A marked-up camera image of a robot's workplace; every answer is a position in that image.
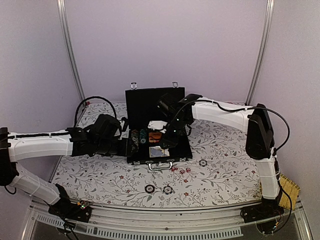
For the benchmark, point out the black white poker chip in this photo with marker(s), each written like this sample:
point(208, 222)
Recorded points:
point(149, 189)
point(203, 163)

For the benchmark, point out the black poker set case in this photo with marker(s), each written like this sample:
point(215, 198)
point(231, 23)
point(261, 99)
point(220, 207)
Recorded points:
point(140, 110)

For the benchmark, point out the multicolour poker chip stack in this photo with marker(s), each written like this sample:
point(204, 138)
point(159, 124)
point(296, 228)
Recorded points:
point(134, 135)

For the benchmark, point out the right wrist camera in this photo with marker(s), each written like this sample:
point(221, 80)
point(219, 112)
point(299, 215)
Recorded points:
point(157, 125)

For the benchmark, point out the front aluminium rail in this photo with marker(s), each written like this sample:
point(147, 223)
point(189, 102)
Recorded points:
point(109, 222)

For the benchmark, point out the orange round blind button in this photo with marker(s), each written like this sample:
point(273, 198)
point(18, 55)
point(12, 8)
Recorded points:
point(154, 136)

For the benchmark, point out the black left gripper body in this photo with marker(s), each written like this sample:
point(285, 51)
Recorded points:
point(105, 146)

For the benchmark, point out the left aluminium frame post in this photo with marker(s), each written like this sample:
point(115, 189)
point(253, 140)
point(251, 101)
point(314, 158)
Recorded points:
point(62, 11)

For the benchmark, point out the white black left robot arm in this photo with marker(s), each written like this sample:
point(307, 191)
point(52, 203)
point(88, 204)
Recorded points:
point(103, 137)

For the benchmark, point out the floral patterned table mat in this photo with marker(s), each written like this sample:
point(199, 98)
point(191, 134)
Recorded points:
point(230, 176)

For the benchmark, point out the right aluminium frame post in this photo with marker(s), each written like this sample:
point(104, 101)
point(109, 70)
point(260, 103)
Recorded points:
point(267, 23)

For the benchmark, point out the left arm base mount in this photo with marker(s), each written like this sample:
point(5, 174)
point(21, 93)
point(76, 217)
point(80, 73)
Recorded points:
point(65, 209)

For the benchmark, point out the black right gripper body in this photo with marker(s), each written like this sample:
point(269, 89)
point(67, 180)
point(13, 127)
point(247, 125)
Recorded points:
point(179, 126)

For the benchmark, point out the green poker chip stack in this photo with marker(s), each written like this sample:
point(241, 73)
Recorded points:
point(143, 134)

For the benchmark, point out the blue-backed playing card deck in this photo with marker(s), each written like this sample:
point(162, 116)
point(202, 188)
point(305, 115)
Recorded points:
point(158, 152)

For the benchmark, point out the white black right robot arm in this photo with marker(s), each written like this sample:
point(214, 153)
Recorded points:
point(254, 121)

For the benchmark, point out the aluminium frame post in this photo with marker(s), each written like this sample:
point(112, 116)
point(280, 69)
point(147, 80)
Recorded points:
point(267, 23)
point(62, 11)

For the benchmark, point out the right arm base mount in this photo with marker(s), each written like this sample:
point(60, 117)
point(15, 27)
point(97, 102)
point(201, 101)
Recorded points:
point(267, 217)

